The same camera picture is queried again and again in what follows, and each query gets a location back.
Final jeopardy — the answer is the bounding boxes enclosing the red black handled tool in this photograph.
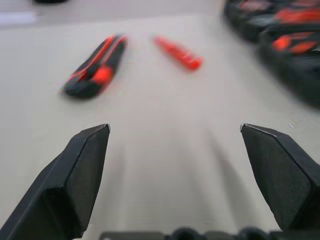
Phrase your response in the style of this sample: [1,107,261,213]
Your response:
[273,7,320,25]
[271,32,320,55]
[237,0,273,11]

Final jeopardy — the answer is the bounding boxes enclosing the black red utility knife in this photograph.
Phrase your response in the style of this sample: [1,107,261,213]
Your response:
[59,33,130,101]

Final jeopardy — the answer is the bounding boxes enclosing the black zippered pouch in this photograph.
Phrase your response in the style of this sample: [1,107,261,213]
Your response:
[223,0,320,110]

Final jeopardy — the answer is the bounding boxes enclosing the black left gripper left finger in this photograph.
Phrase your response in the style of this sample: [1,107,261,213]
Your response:
[0,123,112,240]

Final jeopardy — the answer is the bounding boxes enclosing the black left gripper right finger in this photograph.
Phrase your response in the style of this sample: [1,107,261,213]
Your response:
[239,122,320,233]

